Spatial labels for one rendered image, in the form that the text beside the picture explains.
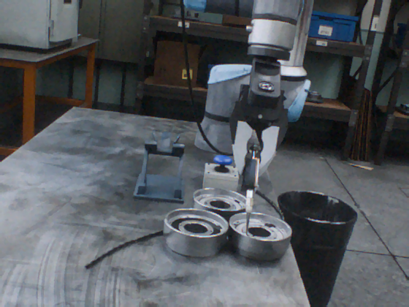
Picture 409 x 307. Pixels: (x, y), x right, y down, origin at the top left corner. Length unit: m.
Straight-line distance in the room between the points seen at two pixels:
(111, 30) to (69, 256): 3.96
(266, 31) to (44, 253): 0.48
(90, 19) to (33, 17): 1.71
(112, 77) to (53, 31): 2.01
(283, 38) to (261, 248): 0.33
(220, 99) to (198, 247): 0.62
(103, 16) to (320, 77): 2.09
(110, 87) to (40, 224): 4.13
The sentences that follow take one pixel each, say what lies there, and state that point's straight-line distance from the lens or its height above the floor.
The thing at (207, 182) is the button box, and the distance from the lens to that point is 1.04.
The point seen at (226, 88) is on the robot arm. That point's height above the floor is 0.97.
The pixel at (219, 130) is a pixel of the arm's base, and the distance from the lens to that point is 1.33.
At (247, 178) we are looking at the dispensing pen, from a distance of 0.82.
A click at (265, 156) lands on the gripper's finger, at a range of 0.84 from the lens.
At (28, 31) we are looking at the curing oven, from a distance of 3.04.
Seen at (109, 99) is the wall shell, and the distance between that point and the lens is 4.98.
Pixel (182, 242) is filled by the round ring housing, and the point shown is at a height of 0.83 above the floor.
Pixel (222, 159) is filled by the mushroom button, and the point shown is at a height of 0.87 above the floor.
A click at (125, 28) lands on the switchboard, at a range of 4.63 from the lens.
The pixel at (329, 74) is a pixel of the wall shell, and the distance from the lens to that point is 4.96.
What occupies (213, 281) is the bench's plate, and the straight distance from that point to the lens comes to 0.75.
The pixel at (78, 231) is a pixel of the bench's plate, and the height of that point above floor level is 0.80.
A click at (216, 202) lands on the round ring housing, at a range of 0.95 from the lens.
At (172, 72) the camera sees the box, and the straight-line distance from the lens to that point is 4.33.
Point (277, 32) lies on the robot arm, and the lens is 0.82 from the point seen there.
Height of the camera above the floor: 1.19
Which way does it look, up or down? 17 degrees down
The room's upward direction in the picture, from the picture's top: 8 degrees clockwise
